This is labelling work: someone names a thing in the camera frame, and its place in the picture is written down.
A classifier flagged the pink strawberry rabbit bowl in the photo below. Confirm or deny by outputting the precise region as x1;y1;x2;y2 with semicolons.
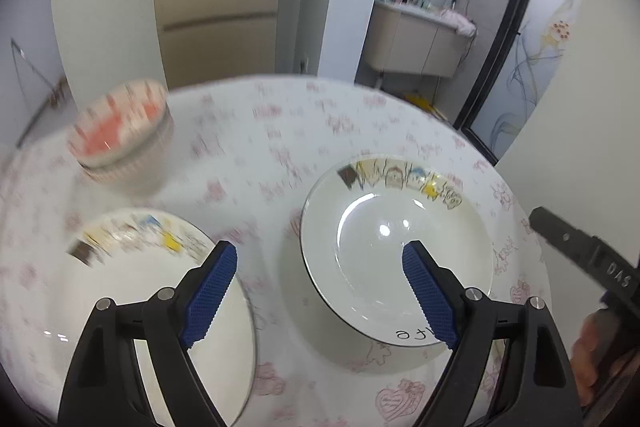
67;79;168;165

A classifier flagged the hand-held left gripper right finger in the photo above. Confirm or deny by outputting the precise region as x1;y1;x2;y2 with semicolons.
402;239;583;427

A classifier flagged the metal rod frame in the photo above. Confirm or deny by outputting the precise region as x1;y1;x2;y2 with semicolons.
10;38;71;148

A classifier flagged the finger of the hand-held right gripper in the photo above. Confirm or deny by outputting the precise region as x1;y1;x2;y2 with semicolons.
530;207;591;269

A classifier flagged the person's right hand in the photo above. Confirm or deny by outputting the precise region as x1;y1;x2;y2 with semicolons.
570;309;618;408

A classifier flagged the white cartoon print plate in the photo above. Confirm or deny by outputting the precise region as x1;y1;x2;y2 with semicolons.
299;159;495;349
35;207;258;427

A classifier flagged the pink towel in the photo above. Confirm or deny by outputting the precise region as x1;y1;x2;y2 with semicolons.
437;7;478;38

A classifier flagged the beige vanity cabinet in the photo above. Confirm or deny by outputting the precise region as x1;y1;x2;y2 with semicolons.
362;2;476;80

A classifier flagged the pink printed tablecloth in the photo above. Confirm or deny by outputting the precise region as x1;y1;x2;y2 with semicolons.
0;74;553;427

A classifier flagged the glass door with black frame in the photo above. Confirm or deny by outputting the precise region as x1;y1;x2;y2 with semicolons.
452;0;596;165

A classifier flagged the yellow floor item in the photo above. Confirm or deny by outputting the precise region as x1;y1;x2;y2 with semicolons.
405;92;441;112

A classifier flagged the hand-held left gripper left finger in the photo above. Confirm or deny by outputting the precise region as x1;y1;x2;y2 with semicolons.
57;239;238;427

